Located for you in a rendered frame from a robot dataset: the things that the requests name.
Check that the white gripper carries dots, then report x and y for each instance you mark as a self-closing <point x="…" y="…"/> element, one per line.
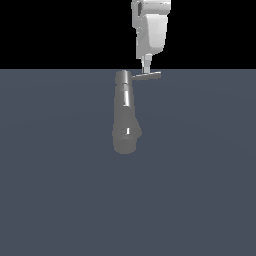
<point x="153" y="33"/>

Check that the grey cylindrical peg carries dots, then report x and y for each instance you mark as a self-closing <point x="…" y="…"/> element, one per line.
<point x="124" y="113"/>

